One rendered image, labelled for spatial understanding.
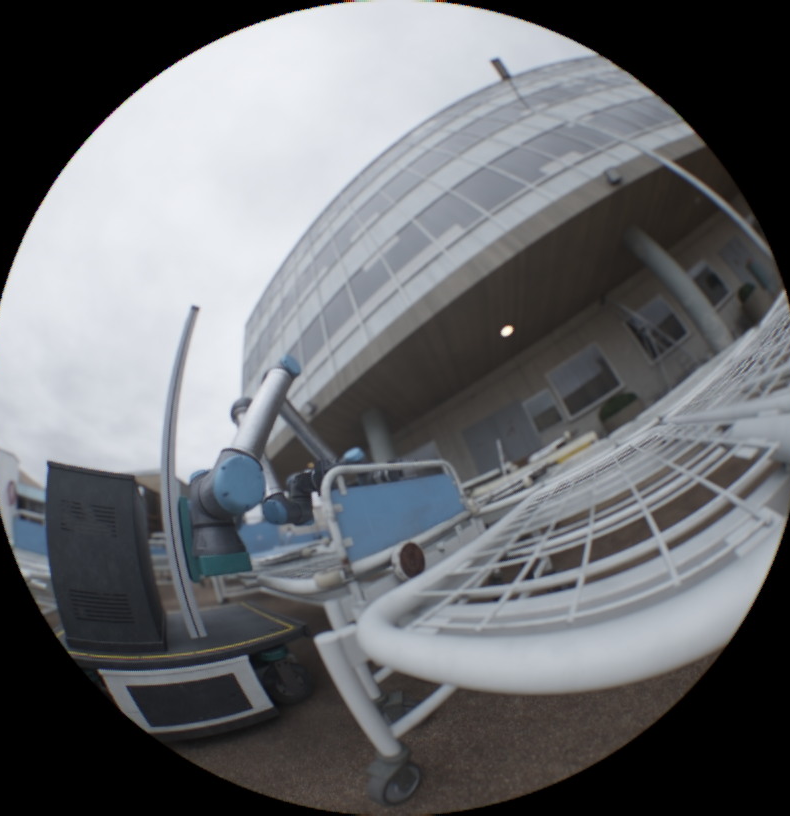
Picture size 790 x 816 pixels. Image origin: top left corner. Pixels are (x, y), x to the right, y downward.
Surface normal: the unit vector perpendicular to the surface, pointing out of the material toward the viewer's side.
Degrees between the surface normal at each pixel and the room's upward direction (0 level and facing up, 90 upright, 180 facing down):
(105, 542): 90
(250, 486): 94
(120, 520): 90
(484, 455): 90
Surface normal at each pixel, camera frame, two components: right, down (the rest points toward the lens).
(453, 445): -0.63, -0.14
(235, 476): 0.84, -0.39
